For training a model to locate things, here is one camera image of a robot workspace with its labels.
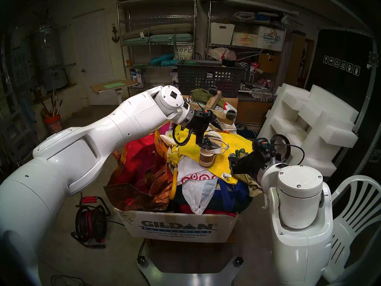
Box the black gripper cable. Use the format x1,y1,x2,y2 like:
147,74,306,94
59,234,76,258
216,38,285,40
173,125,194,146
269,134,305,165

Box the pink white plastic bag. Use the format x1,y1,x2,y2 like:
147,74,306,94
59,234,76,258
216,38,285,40
208,47,237,61

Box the white plastic chair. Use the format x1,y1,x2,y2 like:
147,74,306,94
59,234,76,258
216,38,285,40
323,175,381,284

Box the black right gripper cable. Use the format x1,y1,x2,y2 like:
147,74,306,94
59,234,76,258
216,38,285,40
269,134,305,165

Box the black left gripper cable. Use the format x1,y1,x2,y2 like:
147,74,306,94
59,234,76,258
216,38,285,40
173,125,194,146

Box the white strap wedge sandal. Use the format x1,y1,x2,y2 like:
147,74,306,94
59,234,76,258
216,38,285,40
199,131,229,167

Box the black plastic mesh basket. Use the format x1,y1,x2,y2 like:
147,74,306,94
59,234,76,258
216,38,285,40
177,60,246,98

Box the wooden cross caster dolly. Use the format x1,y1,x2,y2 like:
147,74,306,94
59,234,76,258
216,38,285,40
186,90,237,125

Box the red black cable reel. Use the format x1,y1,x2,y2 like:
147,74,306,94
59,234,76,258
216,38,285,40
71,196,111,249

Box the white stand cardboard-top table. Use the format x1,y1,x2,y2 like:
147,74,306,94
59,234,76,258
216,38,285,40
90,79,140,105

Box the orange bucket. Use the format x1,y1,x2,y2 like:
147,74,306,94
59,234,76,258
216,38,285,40
44,114,62,135

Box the chrome wire shelf with boxes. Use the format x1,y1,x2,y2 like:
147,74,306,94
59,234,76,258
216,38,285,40
206,1,288,86

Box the chrome wire shelf with cushions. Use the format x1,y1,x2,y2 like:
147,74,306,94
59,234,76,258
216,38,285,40
117,0,197,110

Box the black floor cable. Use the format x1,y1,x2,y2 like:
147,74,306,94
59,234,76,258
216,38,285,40
51,275,85,286

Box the beige seat cushion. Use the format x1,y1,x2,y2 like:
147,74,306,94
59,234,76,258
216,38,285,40
149,23,193,35
121,29,151,41

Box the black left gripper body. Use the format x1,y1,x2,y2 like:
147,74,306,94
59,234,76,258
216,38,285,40
188,109,216,144

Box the large Gildan cardboard box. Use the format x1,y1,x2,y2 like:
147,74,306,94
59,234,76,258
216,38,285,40
115,206,238,243

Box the turquoise folded cushion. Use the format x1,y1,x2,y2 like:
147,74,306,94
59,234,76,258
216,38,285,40
150,52,175,66

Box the dark blue fabric bag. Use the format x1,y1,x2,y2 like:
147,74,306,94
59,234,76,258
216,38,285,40
174,179,253,213

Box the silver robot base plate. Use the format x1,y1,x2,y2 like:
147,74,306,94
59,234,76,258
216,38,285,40
137,256,244,286

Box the tan wooden board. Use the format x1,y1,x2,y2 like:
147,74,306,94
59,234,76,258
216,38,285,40
286,34,307,86

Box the HOPE text pillow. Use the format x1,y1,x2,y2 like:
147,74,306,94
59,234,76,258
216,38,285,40
174,45,194,61

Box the red fabric item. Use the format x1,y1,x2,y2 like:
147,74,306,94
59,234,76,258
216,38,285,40
179,204,237,217

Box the brown cardboard box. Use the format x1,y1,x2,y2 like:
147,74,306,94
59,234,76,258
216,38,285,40
258,53,281,74

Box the crumpled clear plastic bag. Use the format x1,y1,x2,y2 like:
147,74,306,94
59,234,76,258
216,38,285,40
249,87,274,100

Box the white storage bin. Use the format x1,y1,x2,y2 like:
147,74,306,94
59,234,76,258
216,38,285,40
210,22,235,45

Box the olive beige cloth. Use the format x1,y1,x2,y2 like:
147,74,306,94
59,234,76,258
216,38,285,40
241,173,263,197

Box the small labelled cardboard box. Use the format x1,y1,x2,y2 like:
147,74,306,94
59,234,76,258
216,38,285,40
232,32,259,47

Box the yellow curved handle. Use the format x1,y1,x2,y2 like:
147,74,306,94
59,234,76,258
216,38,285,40
170,168,178,200

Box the white red-print plastic bag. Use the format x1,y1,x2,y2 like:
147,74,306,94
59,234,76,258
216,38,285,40
177,156,219,215

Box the small Gildan cardboard box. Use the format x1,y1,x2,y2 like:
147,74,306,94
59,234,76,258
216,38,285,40
257,26,285,52

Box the green knit gloves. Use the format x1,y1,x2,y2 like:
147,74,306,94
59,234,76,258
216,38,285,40
190,88,225,107

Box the white foam packing block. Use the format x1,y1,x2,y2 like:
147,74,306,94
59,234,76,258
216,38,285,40
257,83,359,177

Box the black flight case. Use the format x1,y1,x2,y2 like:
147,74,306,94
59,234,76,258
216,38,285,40
304,28,381,199

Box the red orange patterned bag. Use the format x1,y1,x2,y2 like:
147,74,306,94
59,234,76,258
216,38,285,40
104,133,174,212

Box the blue white product box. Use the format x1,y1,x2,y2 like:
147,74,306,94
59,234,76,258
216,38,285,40
130,68,147,88

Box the teal seat cushion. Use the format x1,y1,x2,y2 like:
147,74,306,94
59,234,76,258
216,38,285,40
123,34,193,44

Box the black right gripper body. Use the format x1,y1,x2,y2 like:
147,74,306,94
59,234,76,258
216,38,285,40
235,138,276,177

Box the large brown box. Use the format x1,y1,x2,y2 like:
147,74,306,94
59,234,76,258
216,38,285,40
237,96,274,124

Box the grey water heater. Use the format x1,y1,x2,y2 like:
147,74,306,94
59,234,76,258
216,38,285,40
37,23,69,91

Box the white door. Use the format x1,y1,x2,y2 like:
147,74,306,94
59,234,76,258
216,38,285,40
72,9,118,105

